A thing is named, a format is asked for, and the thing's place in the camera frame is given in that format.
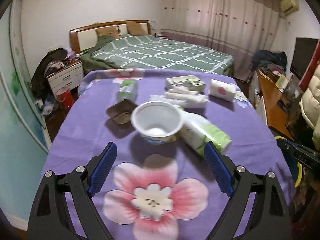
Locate clear green lid jar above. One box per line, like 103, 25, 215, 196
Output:
116, 79, 138, 102

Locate right brown pillow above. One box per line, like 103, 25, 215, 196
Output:
126, 21, 149, 35

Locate cream puffer jacket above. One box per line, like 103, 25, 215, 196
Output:
299, 65, 320, 133

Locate pink white curtain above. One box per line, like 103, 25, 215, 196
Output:
161, 0, 280, 81

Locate wooden long cabinet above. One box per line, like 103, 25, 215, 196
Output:
248, 70, 294, 141

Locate sliding wardrobe door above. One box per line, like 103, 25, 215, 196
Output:
1, 0, 50, 230

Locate red bucket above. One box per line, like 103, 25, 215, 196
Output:
55, 87, 74, 110

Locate pile of clothes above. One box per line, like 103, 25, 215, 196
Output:
251, 50, 287, 74

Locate white plastic bowl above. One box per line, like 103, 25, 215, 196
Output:
131, 101, 183, 145

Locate left brown pillow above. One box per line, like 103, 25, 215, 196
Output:
95, 25, 121, 38

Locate brown pillow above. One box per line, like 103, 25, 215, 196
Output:
126, 21, 149, 35
95, 25, 121, 38

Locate wall air conditioner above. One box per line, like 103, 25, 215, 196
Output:
280, 0, 299, 16

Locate white flower paper cup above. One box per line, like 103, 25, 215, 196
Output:
209, 79, 236, 102

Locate wooden headboard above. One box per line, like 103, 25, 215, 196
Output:
69, 20, 151, 53

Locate green printed tissue box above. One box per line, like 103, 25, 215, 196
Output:
165, 75, 206, 93

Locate black television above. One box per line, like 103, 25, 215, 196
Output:
290, 37, 319, 80

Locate bed with green quilt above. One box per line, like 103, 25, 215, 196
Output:
80, 35, 233, 76

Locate white nightstand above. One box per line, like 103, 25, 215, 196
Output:
47, 60, 84, 95

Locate brown plastic tray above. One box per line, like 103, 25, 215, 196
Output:
106, 99, 137, 125

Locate dark clothes on nightstand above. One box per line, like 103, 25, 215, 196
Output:
31, 48, 67, 102

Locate yellow rimmed trash bin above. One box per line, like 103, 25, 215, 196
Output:
281, 148, 303, 188

